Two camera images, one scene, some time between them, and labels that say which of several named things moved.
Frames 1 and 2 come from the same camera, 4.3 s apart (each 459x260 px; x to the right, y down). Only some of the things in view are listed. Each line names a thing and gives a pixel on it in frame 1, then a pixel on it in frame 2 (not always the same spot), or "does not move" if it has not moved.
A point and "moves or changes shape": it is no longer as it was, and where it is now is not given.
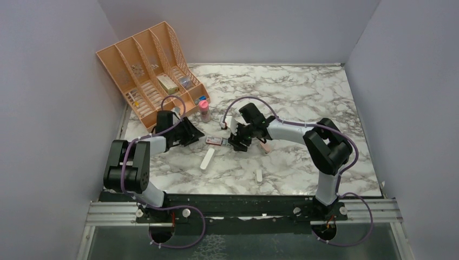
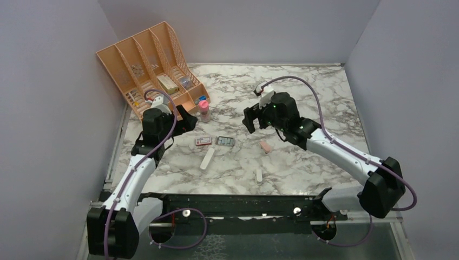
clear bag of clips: x=185 y=81 does not move
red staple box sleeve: x=215 y=140 moves or changes shape
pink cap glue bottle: x=205 y=113 does not move
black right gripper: x=235 y=140 to x=252 y=113
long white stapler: x=207 y=159 does not move
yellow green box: x=170 y=86 does not move
